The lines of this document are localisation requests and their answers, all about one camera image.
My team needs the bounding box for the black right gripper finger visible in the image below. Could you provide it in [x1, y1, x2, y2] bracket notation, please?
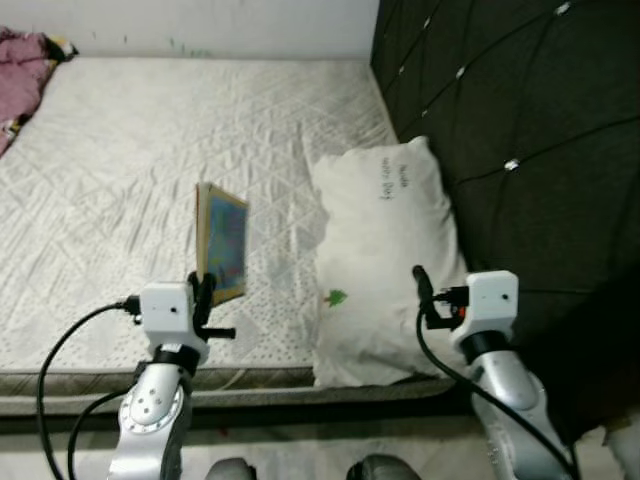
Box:
[412, 264, 439, 326]

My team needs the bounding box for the white pillow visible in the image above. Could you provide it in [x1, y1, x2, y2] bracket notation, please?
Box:
[308, 135, 471, 391]

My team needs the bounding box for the colourful children's picture book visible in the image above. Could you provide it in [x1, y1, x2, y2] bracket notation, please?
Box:
[194, 181, 251, 307]

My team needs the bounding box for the black bed base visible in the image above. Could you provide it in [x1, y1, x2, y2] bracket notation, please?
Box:
[0, 400, 481, 436]

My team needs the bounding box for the grey patterned mattress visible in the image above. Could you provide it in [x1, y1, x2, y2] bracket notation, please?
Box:
[0, 55, 473, 416]

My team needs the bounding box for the black tufted headboard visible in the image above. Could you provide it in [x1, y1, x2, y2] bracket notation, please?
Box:
[368, 0, 640, 446]

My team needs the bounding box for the white torn cardboard piece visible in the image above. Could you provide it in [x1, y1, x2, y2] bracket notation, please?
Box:
[600, 428, 640, 480]

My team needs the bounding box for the mauve cartoon print blanket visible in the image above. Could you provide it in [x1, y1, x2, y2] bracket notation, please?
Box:
[0, 27, 79, 159]

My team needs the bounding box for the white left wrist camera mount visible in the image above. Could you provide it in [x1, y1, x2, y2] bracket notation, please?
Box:
[137, 282, 210, 363]

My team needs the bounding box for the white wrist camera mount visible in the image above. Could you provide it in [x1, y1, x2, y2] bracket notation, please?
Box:
[452, 271, 520, 363]
[137, 282, 210, 363]

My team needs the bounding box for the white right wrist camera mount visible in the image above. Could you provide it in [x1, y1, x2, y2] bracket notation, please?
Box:
[452, 271, 520, 363]

